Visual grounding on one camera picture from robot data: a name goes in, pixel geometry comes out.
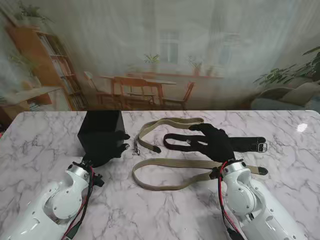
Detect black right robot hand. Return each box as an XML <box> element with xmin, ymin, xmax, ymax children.
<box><xmin>187</xmin><ymin>123</ymin><xmax>237</xmax><ymax>164</ymax></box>

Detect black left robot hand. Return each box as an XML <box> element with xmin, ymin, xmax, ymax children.
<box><xmin>83</xmin><ymin>133</ymin><xmax>131</xmax><ymax>168</ymax></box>

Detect beige woven belt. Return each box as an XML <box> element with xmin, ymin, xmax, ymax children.
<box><xmin>131</xmin><ymin>157</ymin><xmax>269</xmax><ymax>192</ymax></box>
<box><xmin>132</xmin><ymin>116</ymin><xmax>205</xmax><ymax>156</ymax></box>

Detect black belt with silver buckle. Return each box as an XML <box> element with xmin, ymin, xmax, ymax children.
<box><xmin>162</xmin><ymin>133</ymin><xmax>269</xmax><ymax>153</ymax></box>

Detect black belt storage box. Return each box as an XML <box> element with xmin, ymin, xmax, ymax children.
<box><xmin>76</xmin><ymin>110</ymin><xmax>127</xmax><ymax>162</ymax></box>

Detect printed room scene backdrop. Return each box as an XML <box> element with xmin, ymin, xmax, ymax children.
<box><xmin>0</xmin><ymin>0</ymin><xmax>320</xmax><ymax>112</ymax></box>

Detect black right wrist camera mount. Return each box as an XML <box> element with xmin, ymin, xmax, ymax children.
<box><xmin>209</xmin><ymin>167</ymin><xmax>225</xmax><ymax>181</ymax></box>

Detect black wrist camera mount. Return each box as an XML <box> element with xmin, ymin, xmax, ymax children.
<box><xmin>209</xmin><ymin>167</ymin><xmax>225</xmax><ymax>181</ymax></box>
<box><xmin>93</xmin><ymin>173</ymin><xmax>105</xmax><ymax>187</ymax></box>

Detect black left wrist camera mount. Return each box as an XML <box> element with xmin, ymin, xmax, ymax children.
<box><xmin>93</xmin><ymin>173</ymin><xmax>105</xmax><ymax>187</ymax></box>

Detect right arm red black cables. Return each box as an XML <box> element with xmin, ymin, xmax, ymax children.
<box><xmin>216</xmin><ymin>162</ymin><xmax>244</xmax><ymax>240</ymax></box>

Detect arm red black cables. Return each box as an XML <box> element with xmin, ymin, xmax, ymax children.
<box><xmin>61</xmin><ymin>166</ymin><xmax>105</xmax><ymax>240</ymax></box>
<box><xmin>216</xmin><ymin>162</ymin><xmax>244</xmax><ymax>240</ymax></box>

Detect left arm red black cables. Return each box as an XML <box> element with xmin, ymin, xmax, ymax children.
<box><xmin>61</xmin><ymin>166</ymin><xmax>105</xmax><ymax>240</ymax></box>

